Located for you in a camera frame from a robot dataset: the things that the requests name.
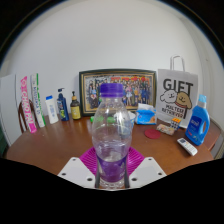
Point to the amber pump bottle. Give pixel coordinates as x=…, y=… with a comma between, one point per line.
x=75, y=110

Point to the white remote control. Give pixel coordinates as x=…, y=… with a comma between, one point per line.
x=187, y=146

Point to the clear purple-capped water bottle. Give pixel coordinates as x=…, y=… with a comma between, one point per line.
x=111, y=133

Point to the green and white long box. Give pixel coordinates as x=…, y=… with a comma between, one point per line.
x=38, y=101

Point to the blue tissue pack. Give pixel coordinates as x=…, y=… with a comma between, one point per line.
x=146, y=116

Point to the pink and white long box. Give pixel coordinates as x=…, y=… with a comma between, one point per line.
x=28, y=106

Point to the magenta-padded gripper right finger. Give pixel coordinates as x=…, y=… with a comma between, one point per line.
x=146, y=170

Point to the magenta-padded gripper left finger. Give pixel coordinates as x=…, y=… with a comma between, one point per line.
x=78, y=171

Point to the white bottle with blue cap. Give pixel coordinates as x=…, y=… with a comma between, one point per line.
x=52, y=111

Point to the colourful puzzle cube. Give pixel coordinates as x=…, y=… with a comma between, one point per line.
x=175, y=123

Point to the white printed paper bag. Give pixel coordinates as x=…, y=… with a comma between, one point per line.
x=176, y=96

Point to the flat round red coaster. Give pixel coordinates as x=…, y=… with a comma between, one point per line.
x=152, y=134

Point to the blue detergent bottle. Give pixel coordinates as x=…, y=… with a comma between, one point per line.
x=196, y=128

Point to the dark blue pump bottle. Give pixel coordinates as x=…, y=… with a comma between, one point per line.
x=63, y=108

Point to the dark framed group picture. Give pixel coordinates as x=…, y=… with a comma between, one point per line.
x=141, y=88

